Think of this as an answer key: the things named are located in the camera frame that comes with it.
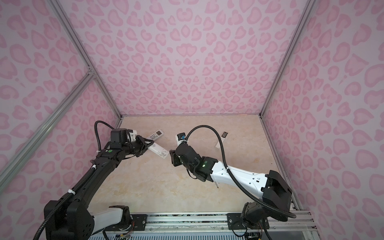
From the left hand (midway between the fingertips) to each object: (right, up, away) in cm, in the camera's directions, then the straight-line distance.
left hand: (154, 139), depth 80 cm
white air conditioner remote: (-6, 0, +27) cm, 28 cm away
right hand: (+11, -5, -5) cm, 13 cm away
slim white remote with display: (+41, 0, +24) cm, 47 cm away
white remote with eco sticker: (+3, -6, -1) cm, 7 cm away
